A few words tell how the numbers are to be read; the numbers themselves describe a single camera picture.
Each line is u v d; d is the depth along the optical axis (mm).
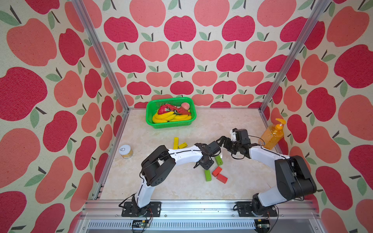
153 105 1123
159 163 545
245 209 732
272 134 845
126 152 906
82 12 708
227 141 836
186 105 1149
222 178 838
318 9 707
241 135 735
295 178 466
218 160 906
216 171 878
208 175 838
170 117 1051
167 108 1077
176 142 990
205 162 764
